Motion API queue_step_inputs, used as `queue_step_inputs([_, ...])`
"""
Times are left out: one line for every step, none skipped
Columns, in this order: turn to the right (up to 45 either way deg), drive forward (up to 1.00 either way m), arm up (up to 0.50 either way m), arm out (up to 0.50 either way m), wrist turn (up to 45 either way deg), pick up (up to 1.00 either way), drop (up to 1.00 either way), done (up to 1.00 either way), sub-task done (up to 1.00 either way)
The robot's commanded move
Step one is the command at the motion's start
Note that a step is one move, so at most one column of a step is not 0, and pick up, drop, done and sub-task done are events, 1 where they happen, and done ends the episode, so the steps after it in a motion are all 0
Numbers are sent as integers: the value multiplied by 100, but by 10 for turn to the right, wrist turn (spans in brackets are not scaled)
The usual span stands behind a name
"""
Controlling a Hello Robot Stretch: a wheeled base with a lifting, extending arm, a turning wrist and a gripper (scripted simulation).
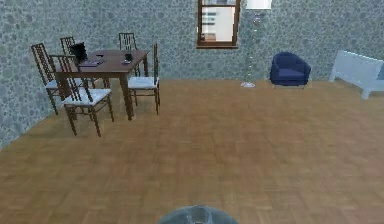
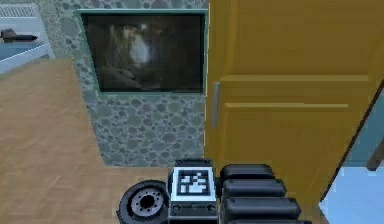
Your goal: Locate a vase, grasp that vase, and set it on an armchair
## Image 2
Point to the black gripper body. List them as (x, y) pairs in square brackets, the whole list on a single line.
[(145, 202)]

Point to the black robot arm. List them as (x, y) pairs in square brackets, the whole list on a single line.
[(253, 193)]

